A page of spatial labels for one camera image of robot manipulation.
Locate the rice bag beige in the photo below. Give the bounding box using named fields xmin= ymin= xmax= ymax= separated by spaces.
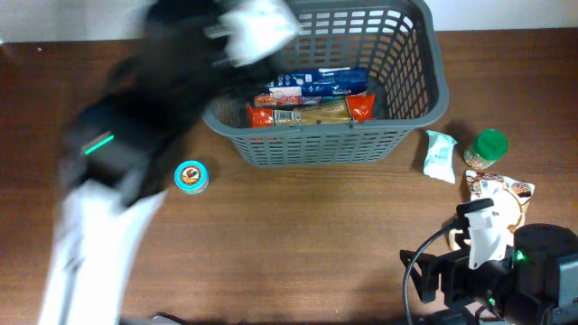
xmin=447 ymin=170 xmax=535 ymax=251

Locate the spaghetti pack red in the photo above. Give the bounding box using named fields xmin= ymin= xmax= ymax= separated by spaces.
xmin=247 ymin=95 xmax=376 ymax=128

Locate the tissue multipack blue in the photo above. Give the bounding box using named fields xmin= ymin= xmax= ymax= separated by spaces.
xmin=253 ymin=68 xmax=368 ymax=107

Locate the grey plastic basket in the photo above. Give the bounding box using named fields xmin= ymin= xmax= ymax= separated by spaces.
xmin=204 ymin=0 xmax=449 ymax=167

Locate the small round blue tin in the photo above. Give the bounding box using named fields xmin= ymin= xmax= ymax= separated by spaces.
xmin=173 ymin=160 xmax=210 ymax=195

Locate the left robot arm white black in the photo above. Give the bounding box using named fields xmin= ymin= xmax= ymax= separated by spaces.
xmin=39 ymin=1 xmax=300 ymax=324

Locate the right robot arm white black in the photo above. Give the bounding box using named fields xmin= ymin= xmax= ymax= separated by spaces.
xmin=400 ymin=224 xmax=577 ymax=324

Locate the white teal wrapped packet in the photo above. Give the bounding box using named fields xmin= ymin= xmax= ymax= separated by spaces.
xmin=423 ymin=130 xmax=457 ymax=184

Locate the green lid jar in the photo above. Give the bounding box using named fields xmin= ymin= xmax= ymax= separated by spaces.
xmin=464 ymin=129 xmax=508 ymax=170

